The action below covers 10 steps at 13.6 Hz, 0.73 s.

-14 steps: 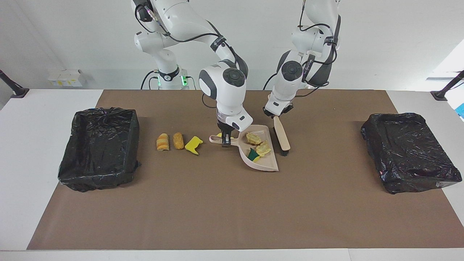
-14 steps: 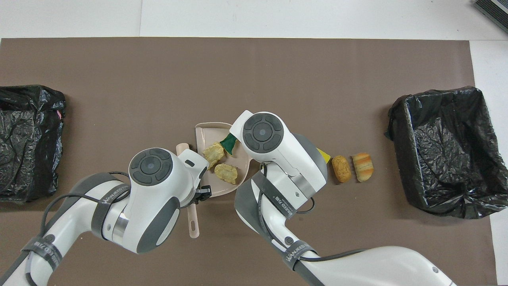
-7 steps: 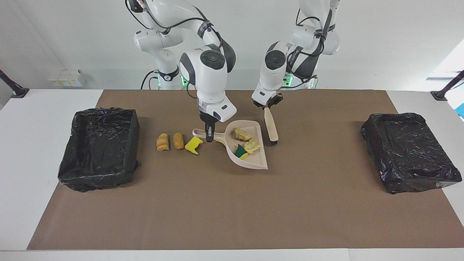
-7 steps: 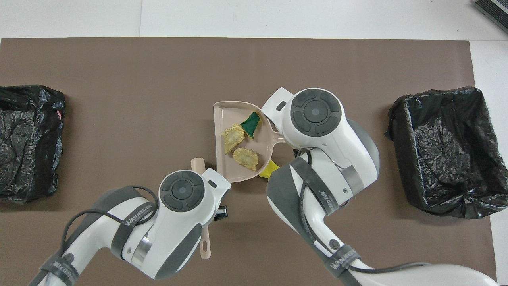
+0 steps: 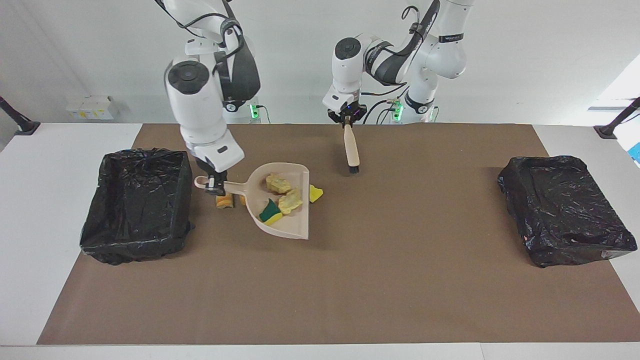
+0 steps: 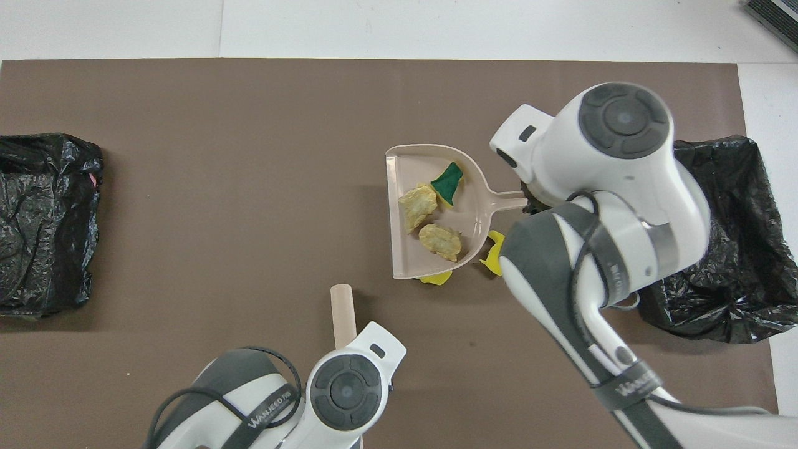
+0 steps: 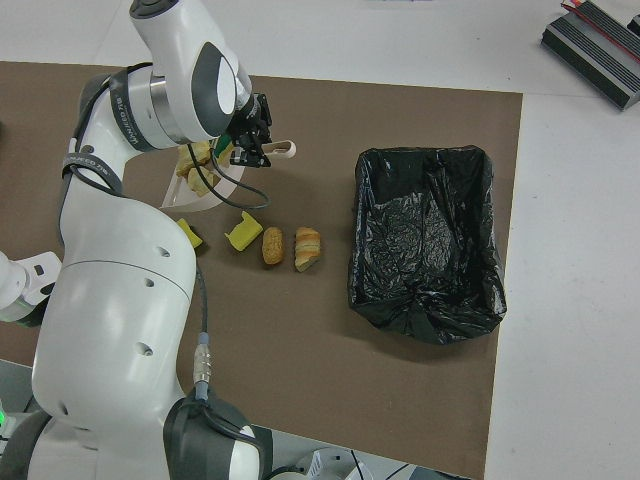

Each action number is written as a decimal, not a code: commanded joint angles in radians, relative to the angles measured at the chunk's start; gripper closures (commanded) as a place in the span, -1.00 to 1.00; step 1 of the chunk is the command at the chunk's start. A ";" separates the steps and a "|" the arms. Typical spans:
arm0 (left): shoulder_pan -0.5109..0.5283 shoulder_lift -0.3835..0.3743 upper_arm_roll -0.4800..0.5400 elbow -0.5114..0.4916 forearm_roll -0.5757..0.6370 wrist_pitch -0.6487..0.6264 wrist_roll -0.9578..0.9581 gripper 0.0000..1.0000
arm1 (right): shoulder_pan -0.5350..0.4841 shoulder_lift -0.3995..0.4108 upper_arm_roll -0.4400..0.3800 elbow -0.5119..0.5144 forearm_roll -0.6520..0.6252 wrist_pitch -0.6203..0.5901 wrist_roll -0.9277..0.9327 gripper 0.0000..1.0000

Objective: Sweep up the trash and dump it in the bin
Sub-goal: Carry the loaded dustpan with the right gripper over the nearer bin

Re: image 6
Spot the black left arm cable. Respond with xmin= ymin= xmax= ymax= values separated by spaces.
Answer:
xmin=145 ymin=346 xmax=303 ymax=449

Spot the beige hand brush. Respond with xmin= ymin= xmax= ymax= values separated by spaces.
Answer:
xmin=330 ymin=284 xmax=357 ymax=350

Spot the small green yellow sponge piece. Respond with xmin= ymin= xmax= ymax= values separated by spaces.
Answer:
xmin=430 ymin=162 xmax=464 ymax=206

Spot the brown table mat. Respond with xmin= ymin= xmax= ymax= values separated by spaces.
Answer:
xmin=0 ymin=59 xmax=783 ymax=449

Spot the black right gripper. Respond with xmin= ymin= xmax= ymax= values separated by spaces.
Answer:
xmin=522 ymin=184 xmax=562 ymax=216

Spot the beige plastic dustpan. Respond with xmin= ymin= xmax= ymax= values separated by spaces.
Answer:
xmin=385 ymin=144 xmax=531 ymax=279

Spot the bin with black bag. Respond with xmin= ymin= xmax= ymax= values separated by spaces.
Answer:
xmin=0 ymin=133 xmax=105 ymax=319
xmin=639 ymin=135 xmax=798 ymax=345

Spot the notched yellow green sponge piece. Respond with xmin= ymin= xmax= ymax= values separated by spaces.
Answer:
xmin=479 ymin=230 xmax=504 ymax=276

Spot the grey ribbed device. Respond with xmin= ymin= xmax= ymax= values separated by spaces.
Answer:
xmin=742 ymin=0 xmax=798 ymax=54

